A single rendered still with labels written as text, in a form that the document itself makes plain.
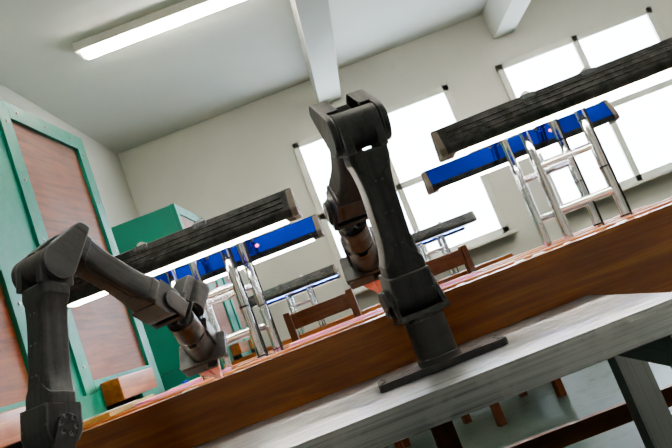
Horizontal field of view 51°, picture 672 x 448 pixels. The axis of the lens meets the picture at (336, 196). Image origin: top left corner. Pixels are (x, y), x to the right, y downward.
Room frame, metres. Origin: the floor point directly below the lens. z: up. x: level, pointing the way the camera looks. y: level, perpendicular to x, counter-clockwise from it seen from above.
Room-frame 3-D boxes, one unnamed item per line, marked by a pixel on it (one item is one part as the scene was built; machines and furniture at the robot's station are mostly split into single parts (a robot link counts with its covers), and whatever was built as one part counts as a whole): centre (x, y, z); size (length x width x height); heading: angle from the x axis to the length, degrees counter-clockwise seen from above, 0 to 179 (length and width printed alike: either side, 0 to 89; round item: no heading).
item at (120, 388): (2.26, 0.83, 0.83); 0.30 x 0.06 x 0.07; 179
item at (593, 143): (1.69, -0.57, 0.90); 0.20 x 0.19 x 0.45; 89
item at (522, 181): (2.09, -0.58, 0.90); 0.20 x 0.19 x 0.45; 89
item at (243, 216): (1.63, 0.40, 1.08); 0.62 x 0.08 x 0.07; 89
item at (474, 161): (2.17, -0.58, 1.08); 0.62 x 0.08 x 0.07; 89
